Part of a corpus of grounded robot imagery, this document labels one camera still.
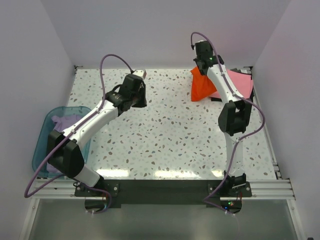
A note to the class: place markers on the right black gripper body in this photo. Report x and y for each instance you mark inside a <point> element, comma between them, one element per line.
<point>197,60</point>

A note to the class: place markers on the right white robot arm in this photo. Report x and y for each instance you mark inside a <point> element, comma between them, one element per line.
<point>234,116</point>

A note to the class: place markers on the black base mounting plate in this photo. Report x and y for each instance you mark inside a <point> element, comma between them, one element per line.
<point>148,192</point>

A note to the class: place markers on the aluminium frame rail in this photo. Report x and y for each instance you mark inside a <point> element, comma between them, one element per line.
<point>256,189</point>

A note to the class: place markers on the black folded t shirt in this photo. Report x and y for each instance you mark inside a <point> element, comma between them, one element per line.
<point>229,86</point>

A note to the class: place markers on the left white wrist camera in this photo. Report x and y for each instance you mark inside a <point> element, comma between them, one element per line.
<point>140,73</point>

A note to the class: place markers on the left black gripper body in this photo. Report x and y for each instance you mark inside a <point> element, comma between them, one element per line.
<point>139,99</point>

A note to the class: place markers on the orange t shirt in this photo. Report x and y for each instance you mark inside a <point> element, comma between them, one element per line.
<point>201,87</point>

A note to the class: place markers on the pink folded t shirt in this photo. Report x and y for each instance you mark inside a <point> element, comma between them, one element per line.
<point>242,80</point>

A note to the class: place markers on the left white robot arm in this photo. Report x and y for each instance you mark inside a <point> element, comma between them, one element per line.
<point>68,144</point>

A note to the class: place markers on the lavender t shirt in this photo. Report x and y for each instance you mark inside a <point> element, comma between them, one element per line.
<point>61,123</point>

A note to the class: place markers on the teal plastic basket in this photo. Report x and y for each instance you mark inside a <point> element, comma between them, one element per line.
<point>49,125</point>

